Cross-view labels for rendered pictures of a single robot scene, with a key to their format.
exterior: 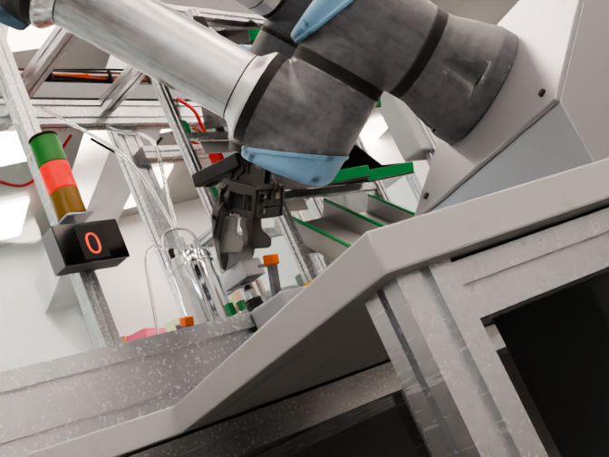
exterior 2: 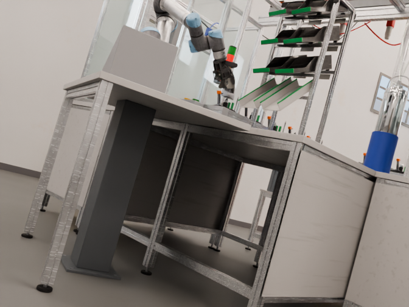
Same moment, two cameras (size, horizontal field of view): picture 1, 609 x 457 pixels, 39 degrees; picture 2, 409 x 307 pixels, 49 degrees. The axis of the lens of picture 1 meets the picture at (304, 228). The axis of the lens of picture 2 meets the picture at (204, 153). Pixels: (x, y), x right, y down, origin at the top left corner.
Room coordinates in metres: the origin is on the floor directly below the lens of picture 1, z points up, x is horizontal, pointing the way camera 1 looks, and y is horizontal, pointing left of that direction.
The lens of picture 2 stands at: (1.56, -2.44, 0.58)
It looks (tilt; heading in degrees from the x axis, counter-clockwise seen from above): 3 degrees up; 95
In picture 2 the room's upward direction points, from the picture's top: 16 degrees clockwise
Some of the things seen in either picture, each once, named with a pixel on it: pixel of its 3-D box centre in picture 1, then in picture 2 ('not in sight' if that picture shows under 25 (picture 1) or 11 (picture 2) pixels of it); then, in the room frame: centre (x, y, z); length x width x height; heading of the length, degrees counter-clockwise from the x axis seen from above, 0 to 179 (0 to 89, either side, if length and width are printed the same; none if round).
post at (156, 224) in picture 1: (169, 248); not in sight; (2.70, 0.43, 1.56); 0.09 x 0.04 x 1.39; 139
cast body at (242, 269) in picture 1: (234, 266); (230, 92); (1.39, 0.13, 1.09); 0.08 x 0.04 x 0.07; 49
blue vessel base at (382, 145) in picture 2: not in sight; (379, 155); (2.36, 0.34, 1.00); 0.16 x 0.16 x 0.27
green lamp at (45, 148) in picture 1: (48, 153); (231, 51); (1.32, 0.34, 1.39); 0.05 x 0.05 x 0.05
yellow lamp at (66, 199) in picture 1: (68, 205); not in sight; (1.32, 0.34, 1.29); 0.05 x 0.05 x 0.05
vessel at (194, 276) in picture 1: (198, 286); (393, 105); (2.36, 0.34, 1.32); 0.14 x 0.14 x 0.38
